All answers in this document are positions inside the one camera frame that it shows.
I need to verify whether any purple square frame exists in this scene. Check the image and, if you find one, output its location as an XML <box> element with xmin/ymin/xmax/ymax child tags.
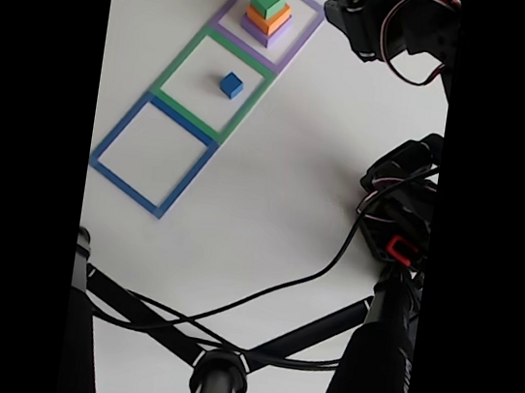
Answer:
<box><xmin>203</xmin><ymin>0</ymin><xmax>329</xmax><ymax>81</ymax></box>

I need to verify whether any black camera tripod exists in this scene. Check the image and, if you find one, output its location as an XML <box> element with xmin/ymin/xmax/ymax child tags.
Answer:
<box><xmin>56</xmin><ymin>224</ymin><xmax>426</xmax><ymax>393</ymax></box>

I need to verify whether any blue square frame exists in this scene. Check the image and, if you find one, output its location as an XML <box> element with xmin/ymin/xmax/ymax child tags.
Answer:
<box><xmin>82</xmin><ymin>84</ymin><xmax>226</xmax><ymax>227</ymax></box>

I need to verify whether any long black camera cable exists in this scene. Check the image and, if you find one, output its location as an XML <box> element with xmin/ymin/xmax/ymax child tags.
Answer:
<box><xmin>86</xmin><ymin>121</ymin><xmax>441</xmax><ymax>373</ymax></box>

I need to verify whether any green square frame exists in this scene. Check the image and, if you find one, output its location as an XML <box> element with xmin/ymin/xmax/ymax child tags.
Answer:
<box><xmin>146</xmin><ymin>18</ymin><xmax>282</xmax><ymax>152</ymax></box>

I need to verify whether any red table clamp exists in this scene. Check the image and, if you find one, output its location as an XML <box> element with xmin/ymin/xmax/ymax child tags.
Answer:
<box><xmin>384</xmin><ymin>234</ymin><xmax>422</xmax><ymax>268</ymax></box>

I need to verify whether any purple flat block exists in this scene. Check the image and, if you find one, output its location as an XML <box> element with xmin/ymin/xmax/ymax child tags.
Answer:
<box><xmin>237</xmin><ymin>7</ymin><xmax>294</xmax><ymax>52</ymax></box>

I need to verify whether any orange flat block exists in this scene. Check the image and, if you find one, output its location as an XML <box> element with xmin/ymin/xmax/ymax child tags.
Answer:
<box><xmin>242</xmin><ymin>0</ymin><xmax>294</xmax><ymax>40</ymax></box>

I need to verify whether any thin black cable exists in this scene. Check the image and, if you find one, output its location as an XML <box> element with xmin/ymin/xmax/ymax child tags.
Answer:
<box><xmin>114</xmin><ymin>287</ymin><xmax>352</xmax><ymax>375</ymax></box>

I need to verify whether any small blue cube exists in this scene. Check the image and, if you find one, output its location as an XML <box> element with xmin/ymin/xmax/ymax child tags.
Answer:
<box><xmin>217</xmin><ymin>70</ymin><xmax>246</xmax><ymax>102</ymax></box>

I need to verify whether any red white black servo wire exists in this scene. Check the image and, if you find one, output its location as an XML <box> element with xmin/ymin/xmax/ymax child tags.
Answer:
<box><xmin>376</xmin><ymin>0</ymin><xmax>464</xmax><ymax>92</ymax></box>

